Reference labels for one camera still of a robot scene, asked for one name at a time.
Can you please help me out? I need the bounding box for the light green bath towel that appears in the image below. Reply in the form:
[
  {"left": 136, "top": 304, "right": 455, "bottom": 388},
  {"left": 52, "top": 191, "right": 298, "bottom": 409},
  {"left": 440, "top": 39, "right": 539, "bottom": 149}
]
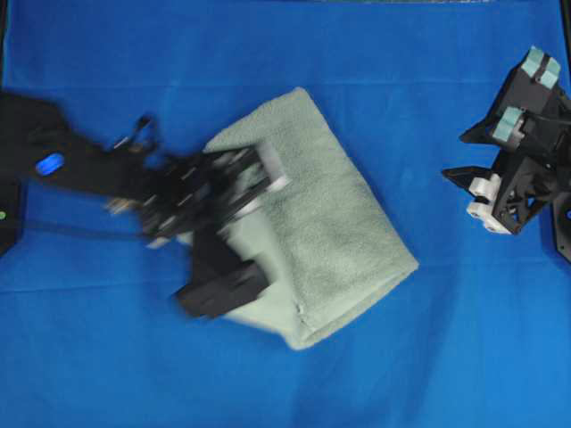
[{"left": 206, "top": 87, "right": 418, "bottom": 350}]

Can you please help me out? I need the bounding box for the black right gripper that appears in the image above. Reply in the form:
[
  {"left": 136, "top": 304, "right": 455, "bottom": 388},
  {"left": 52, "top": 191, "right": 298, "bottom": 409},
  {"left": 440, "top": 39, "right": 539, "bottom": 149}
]
[{"left": 441, "top": 46, "right": 570, "bottom": 235}]

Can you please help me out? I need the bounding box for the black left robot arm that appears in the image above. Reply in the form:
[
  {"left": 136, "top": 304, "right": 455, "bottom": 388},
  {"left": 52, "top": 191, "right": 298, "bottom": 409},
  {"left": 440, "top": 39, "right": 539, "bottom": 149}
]
[{"left": 1, "top": 91, "right": 287, "bottom": 318}]

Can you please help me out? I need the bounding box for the blue table cloth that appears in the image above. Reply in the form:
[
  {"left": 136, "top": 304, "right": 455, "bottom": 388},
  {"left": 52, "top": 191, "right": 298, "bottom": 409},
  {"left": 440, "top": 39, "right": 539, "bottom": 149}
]
[{"left": 1, "top": 1, "right": 570, "bottom": 427}]

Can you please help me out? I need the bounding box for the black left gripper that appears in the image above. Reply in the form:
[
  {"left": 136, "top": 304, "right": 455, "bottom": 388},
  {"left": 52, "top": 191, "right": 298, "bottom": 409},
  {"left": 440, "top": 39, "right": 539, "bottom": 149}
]
[{"left": 105, "top": 141, "right": 290, "bottom": 319}]

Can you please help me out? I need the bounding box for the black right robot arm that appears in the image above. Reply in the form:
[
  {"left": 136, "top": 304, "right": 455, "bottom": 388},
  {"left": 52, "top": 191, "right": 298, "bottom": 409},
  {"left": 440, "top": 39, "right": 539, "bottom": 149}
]
[{"left": 442, "top": 46, "right": 570, "bottom": 259}]

